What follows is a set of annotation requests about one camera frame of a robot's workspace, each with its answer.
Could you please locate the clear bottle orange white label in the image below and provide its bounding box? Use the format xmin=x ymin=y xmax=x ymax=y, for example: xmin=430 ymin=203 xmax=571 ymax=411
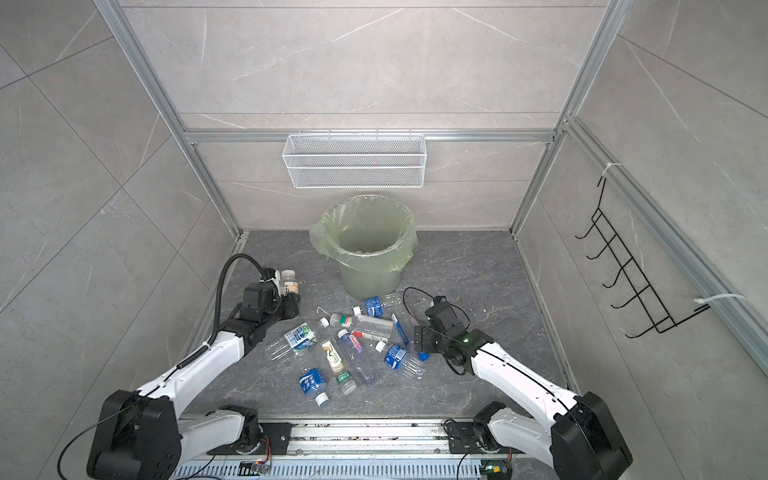
xmin=280 ymin=269 xmax=300 ymax=296

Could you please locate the pocari bottle blue label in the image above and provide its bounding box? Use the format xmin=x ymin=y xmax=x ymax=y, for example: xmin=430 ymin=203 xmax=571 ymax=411
xmin=298 ymin=368 xmax=329 ymax=407
xmin=375 ymin=341 xmax=425 ymax=380

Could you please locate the bottle with green blue label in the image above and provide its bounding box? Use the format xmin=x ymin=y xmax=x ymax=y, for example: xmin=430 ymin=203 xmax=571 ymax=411
xmin=267 ymin=323 xmax=317 ymax=361

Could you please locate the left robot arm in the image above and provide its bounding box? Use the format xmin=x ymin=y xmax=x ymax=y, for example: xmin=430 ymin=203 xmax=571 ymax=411
xmin=86 ymin=282 xmax=300 ymax=479

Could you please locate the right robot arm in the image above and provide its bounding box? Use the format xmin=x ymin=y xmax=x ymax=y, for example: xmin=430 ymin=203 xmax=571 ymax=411
xmin=414 ymin=296 xmax=633 ymax=479

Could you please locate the Pocari bottle near bin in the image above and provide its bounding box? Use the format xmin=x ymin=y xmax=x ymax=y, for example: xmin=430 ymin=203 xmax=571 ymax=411
xmin=352 ymin=292 xmax=403 ymax=317

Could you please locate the mesh bin with green bag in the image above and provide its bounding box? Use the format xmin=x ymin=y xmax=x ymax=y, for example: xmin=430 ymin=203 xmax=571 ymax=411
xmin=309 ymin=194 xmax=418 ymax=300

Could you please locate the square clear bottle green band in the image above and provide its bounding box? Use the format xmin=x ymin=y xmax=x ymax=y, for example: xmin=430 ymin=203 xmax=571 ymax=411
xmin=330 ymin=313 xmax=394 ymax=342

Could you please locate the Ganten bottle purple label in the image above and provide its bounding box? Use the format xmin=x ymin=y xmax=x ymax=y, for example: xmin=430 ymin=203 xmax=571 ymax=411
xmin=337 ymin=329 xmax=377 ymax=384

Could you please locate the bottle with tan label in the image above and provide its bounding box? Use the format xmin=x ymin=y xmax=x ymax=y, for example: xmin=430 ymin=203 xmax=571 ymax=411
xmin=321 ymin=340 xmax=344 ymax=375

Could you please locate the Pocari bottle front blue label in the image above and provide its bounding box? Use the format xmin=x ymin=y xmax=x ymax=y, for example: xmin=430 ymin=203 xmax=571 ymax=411
xmin=298 ymin=368 xmax=329 ymax=407

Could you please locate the small green label bottle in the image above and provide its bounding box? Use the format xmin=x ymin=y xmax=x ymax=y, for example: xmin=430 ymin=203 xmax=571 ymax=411
xmin=336 ymin=370 xmax=358 ymax=395

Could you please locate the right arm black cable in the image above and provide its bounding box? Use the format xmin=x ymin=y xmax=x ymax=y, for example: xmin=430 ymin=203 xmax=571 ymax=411
xmin=400 ymin=286 xmax=472 ymax=377

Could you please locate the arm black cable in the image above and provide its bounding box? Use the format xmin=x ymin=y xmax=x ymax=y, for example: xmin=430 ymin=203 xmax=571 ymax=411
xmin=211 ymin=253 xmax=268 ymax=346
xmin=400 ymin=286 xmax=472 ymax=377

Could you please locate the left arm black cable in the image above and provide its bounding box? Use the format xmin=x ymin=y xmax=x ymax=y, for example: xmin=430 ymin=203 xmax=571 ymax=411
xmin=211 ymin=253 xmax=268 ymax=346

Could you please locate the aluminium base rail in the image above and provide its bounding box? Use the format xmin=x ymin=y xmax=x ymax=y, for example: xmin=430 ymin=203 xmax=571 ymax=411
xmin=116 ymin=418 xmax=619 ymax=480

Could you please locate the white wire wall basket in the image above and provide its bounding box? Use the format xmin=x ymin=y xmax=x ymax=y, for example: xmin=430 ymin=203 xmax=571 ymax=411
xmin=282 ymin=133 xmax=428 ymax=189

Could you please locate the black wire hook rack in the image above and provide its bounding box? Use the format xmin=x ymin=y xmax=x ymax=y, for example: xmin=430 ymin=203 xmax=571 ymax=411
xmin=574 ymin=177 xmax=711 ymax=340

